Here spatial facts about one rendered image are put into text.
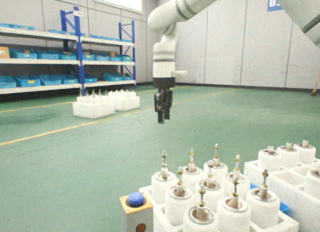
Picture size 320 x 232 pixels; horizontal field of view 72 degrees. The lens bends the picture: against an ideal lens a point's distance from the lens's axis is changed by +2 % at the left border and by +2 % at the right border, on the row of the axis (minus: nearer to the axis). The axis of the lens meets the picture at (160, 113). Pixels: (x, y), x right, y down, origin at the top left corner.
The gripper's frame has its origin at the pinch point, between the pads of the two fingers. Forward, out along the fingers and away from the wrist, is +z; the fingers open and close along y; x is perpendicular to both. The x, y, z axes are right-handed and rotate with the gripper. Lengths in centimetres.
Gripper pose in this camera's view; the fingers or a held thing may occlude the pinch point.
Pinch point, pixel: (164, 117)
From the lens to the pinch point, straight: 76.3
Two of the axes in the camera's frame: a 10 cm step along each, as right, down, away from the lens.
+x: 9.5, 0.6, -3.1
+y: -3.2, 2.0, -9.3
